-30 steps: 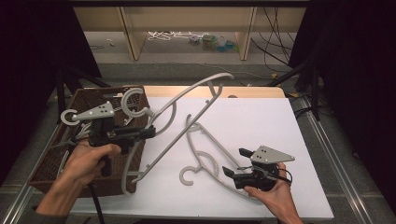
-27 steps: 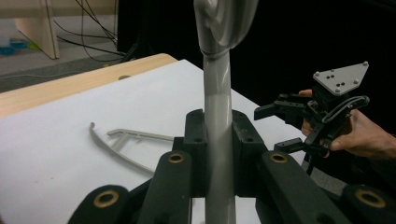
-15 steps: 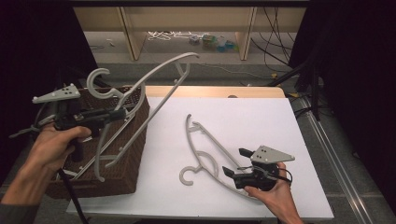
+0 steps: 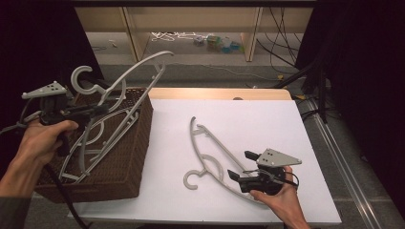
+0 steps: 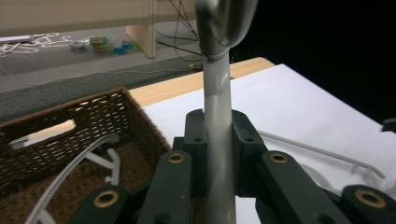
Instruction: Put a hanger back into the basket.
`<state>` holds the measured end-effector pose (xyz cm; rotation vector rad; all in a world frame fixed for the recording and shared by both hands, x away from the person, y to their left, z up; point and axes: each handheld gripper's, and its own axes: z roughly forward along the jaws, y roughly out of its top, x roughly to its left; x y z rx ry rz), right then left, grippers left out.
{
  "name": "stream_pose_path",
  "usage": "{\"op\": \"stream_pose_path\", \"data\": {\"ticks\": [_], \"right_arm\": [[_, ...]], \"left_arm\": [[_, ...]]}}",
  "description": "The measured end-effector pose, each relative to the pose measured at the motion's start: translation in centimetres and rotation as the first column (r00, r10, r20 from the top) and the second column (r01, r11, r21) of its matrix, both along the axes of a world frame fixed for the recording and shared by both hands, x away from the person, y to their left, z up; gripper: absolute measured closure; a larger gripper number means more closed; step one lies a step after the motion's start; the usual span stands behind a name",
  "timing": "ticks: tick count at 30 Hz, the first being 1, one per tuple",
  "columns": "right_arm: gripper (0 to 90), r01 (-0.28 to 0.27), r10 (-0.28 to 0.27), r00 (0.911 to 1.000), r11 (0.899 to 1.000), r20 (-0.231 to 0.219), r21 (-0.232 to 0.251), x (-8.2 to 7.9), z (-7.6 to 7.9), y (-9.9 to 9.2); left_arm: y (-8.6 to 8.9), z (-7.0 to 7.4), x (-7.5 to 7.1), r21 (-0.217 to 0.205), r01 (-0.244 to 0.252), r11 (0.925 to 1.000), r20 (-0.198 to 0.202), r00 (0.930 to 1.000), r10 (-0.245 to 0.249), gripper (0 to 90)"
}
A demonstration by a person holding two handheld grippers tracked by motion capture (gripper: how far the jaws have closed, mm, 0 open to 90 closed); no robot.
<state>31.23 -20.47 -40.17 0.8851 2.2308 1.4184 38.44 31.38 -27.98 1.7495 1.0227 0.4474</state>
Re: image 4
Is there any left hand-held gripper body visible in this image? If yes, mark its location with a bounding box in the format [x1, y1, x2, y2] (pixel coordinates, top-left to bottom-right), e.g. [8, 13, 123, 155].
[21, 80, 84, 126]

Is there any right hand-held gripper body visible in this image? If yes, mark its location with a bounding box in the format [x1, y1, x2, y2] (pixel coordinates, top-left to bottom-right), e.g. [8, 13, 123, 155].
[238, 148, 303, 196]

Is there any grey plastic clothes hanger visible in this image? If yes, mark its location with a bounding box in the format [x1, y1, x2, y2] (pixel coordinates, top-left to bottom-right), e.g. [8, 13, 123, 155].
[60, 108, 139, 184]
[182, 115, 266, 206]
[58, 51, 176, 184]

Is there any brown wicker basket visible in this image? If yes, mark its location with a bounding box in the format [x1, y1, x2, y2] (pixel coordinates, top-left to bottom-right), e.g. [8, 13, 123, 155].
[32, 87, 155, 204]

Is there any person's right hand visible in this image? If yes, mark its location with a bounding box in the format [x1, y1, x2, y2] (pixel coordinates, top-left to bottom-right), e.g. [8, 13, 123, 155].
[248, 165, 307, 225]

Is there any person's left hand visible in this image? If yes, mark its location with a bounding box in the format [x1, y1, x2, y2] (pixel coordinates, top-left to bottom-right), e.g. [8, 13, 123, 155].
[18, 119, 79, 173]

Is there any white table cover sheet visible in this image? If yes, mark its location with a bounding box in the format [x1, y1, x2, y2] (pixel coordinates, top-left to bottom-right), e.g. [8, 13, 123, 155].
[67, 98, 342, 227]

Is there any black curtain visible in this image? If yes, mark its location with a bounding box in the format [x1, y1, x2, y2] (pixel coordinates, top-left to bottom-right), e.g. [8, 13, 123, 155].
[295, 0, 405, 220]
[0, 0, 104, 135]

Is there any small colourful floor clutter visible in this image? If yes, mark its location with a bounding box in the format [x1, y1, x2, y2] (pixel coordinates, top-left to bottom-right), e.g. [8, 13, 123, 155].
[194, 33, 245, 54]

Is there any beige wooden shelf unit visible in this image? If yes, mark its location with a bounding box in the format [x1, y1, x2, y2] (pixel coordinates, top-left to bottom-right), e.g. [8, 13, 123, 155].
[75, 6, 314, 63]

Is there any right hand-held gripper cable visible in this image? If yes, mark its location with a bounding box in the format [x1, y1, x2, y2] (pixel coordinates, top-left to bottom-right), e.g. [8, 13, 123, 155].
[243, 168, 300, 189]

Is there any hand-held gripper cable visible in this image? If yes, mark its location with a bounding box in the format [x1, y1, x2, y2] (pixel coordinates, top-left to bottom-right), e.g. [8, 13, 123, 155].
[0, 98, 92, 229]
[243, 168, 300, 189]

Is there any metal floor rail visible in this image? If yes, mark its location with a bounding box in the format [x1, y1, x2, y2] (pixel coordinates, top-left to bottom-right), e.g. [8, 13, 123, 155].
[307, 98, 383, 229]

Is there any long thin white cable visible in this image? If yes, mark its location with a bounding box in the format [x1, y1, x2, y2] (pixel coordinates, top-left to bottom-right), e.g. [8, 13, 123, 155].
[171, 61, 278, 82]

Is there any left hand-held gripper cable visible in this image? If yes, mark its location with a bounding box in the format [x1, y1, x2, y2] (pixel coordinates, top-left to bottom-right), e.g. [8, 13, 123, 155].
[0, 98, 92, 229]

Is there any white cord on floor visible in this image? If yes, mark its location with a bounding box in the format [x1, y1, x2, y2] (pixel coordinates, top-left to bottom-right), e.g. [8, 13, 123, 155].
[150, 31, 211, 42]

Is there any bundle of black cables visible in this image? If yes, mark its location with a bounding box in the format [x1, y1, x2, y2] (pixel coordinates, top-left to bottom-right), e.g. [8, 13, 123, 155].
[256, 6, 304, 75]

